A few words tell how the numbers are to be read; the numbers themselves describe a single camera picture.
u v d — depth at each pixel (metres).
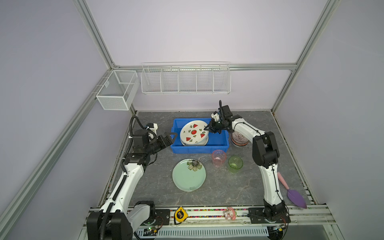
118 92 1.00
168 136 0.70
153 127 0.73
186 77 0.99
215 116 0.96
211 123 0.89
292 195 0.81
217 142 1.01
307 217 0.74
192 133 0.98
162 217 0.74
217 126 0.89
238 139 0.94
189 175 0.87
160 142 0.69
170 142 0.69
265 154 0.59
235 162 0.90
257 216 0.73
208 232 0.71
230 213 0.73
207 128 0.96
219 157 0.94
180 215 0.73
